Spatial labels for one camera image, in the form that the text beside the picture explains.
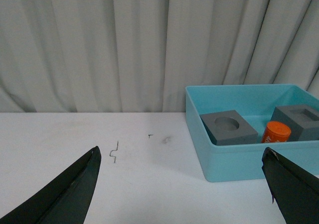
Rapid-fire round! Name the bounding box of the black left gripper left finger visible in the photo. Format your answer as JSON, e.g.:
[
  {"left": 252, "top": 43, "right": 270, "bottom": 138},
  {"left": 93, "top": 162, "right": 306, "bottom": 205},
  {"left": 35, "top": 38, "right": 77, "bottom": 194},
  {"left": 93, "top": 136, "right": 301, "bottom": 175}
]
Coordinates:
[{"left": 0, "top": 146, "right": 101, "bottom": 224}]

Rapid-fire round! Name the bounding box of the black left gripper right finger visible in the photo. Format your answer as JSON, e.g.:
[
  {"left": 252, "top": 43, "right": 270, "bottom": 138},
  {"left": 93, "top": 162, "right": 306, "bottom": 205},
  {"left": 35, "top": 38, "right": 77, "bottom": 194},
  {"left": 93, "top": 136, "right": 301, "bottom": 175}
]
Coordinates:
[{"left": 262, "top": 147, "right": 319, "bottom": 224}]

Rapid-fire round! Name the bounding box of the orange cylinder with white numbers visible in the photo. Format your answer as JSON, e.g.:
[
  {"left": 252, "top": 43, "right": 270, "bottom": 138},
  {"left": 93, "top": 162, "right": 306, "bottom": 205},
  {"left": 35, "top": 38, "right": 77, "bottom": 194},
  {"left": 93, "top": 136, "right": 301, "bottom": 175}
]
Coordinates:
[{"left": 261, "top": 121, "right": 291, "bottom": 143}]

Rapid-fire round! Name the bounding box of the gray block with square hole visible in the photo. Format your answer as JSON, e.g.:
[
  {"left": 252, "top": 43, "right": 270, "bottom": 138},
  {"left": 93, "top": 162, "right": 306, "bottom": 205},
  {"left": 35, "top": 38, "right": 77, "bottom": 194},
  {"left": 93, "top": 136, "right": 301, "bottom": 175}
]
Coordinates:
[{"left": 271, "top": 105, "right": 319, "bottom": 142}]

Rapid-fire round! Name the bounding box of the gray block with round hole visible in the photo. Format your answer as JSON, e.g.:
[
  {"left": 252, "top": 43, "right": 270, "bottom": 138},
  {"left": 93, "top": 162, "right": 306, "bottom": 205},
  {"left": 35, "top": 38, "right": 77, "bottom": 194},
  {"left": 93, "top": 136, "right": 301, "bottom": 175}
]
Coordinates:
[{"left": 200, "top": 110, "right": 258, "bottom": 146}]

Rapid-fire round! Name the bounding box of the light blue plastic box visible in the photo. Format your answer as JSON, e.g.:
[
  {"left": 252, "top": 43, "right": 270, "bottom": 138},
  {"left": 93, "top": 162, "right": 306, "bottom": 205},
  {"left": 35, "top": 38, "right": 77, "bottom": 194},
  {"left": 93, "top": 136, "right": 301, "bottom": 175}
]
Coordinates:
[{"left": 185, "top": 84, "right": 319, "bottom": 182}]

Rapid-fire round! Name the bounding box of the white pleated curtain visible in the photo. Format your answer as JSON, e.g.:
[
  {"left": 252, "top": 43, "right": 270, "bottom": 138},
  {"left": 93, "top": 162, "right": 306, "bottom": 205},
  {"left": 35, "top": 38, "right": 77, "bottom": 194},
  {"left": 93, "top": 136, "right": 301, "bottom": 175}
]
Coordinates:
[{"left": 0, "top": 0, "right": 319, "bottom": 112}]

